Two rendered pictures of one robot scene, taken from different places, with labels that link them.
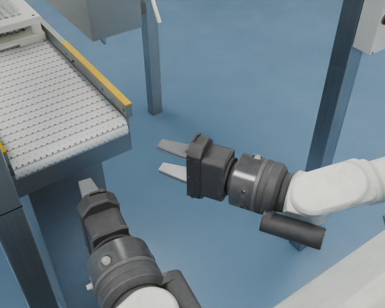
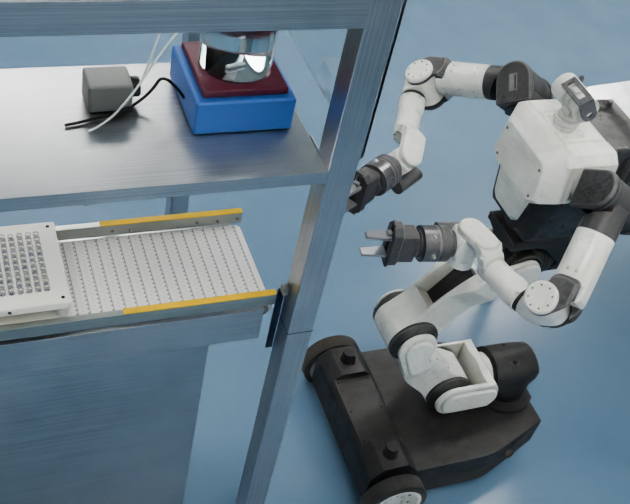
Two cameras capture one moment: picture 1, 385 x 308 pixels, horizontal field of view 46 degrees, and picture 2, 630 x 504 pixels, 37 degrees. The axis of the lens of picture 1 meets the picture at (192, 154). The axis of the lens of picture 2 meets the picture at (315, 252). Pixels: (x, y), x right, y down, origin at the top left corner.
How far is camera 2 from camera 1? 2.08 m
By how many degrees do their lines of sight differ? 59
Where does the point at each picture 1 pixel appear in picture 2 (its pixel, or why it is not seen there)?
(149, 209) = not seen: hidden behind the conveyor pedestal
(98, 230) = (416, 234)
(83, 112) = (217, 246)
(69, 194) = not seen: hidden behind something
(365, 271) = (539, 133)
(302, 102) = not seen: outside the picture
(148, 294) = (465, 224)
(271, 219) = (403, 182)
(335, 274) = (533, 141)
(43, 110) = (200, 269)
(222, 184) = (380, 186)
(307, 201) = (416, 158)
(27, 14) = (43, 230)
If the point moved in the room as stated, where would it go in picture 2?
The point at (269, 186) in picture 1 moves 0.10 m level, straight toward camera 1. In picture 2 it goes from (398, 166) to (433, 183)
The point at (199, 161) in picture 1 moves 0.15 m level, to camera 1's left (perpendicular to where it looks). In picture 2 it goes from (372, 182) to (357, 219)
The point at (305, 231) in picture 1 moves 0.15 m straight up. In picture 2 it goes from (415, 175) to (431, 129)
